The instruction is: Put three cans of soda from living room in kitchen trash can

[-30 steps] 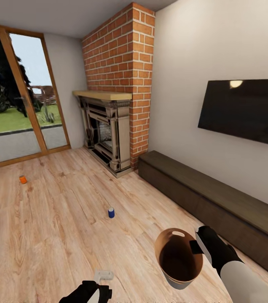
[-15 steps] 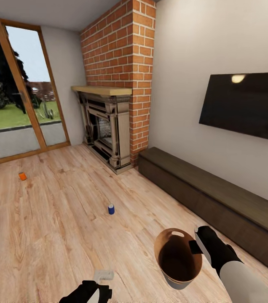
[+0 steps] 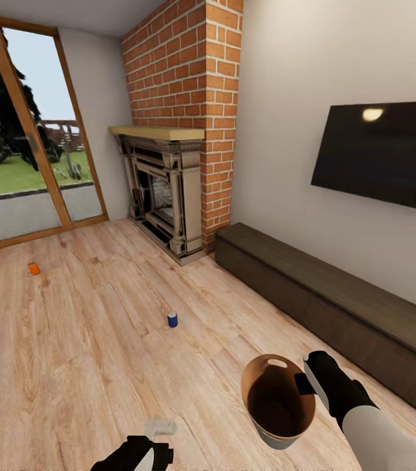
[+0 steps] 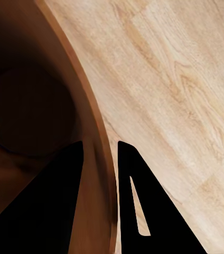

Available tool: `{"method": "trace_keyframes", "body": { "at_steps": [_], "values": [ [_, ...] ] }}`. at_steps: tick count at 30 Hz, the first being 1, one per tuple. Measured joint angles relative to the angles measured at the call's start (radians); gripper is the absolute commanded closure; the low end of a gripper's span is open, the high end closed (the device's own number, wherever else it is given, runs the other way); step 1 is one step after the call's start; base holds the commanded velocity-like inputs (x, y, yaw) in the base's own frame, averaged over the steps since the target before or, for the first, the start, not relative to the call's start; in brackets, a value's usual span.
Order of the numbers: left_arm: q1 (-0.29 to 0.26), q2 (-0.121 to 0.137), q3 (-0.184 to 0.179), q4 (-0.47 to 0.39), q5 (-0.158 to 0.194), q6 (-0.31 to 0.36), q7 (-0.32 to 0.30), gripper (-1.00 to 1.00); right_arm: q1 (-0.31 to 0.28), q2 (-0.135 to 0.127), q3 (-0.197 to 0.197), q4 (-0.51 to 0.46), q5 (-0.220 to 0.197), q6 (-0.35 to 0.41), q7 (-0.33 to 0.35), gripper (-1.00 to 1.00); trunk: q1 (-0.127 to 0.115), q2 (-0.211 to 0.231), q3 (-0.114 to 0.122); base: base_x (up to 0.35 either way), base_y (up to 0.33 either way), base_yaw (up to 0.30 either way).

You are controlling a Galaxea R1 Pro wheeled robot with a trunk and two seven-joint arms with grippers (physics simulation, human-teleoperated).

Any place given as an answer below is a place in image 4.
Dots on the trash can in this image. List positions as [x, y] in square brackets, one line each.
[47, 103]

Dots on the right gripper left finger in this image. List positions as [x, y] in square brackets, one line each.
[40, 219]

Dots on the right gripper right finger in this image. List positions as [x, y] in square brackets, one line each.
[170, 234]

